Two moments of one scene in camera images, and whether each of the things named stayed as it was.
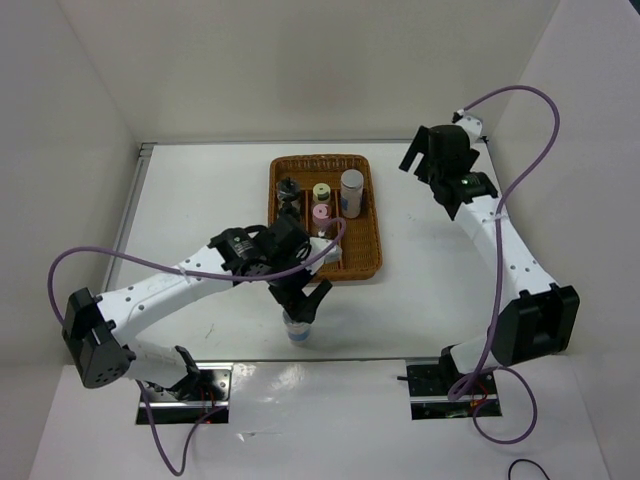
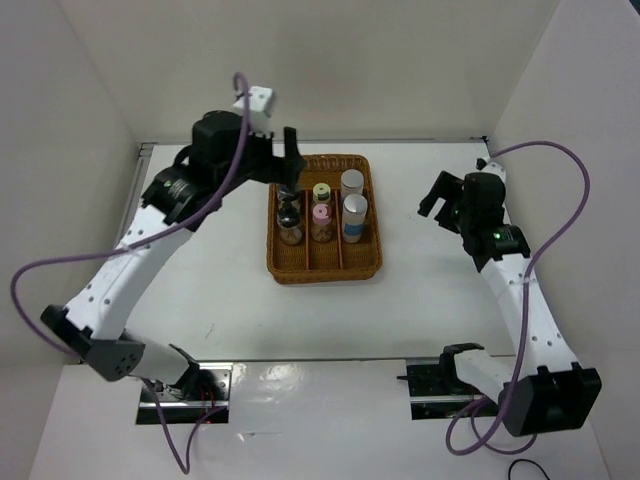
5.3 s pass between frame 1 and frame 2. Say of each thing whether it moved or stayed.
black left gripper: moved
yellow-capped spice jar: stayed
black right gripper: moved
